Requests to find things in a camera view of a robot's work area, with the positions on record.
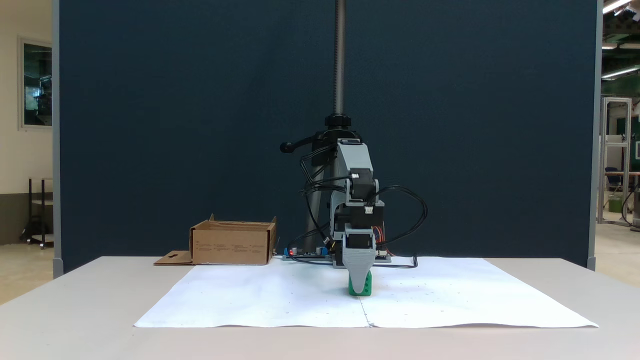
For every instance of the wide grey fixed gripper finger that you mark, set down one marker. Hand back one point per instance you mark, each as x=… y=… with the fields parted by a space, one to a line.
x=360 y=267

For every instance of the green dice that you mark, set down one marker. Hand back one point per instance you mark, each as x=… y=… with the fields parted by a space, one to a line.
x=368 y=286

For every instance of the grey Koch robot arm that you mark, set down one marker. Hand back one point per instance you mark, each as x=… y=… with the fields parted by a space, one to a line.
x=357 y=157

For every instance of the green waste bin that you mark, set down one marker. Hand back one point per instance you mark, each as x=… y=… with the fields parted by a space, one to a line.
x=615 y=204

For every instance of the circuit board with red LED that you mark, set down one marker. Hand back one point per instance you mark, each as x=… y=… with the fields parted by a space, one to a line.
x=384 y=256

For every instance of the blue circuit board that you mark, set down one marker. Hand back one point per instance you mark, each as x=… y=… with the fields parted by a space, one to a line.
x=305 y=253

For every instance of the white paper sheet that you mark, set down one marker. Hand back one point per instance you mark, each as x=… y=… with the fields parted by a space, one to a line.
x=275 y=300

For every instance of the brown cardboard box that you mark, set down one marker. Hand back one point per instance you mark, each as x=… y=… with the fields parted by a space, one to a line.
x=232 y=245

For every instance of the dark blue partition panel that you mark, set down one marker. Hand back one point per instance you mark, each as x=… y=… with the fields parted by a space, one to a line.
x=150 y=125

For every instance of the fluorescent ceiling light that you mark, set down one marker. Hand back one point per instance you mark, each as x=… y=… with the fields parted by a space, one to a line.
x=615 y=5
x=620 y=72

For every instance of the black shelf cart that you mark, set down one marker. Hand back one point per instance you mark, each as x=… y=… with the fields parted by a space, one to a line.
x=40 y=215

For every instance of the black camera stand with pole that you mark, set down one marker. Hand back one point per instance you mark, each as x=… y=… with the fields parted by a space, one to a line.
x=340 y=60

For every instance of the aluminium profile frame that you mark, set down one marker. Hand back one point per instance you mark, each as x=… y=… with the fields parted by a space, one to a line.
x=615 y=150

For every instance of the framed wall window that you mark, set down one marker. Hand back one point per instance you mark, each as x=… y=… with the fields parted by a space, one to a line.
x=37 y=82

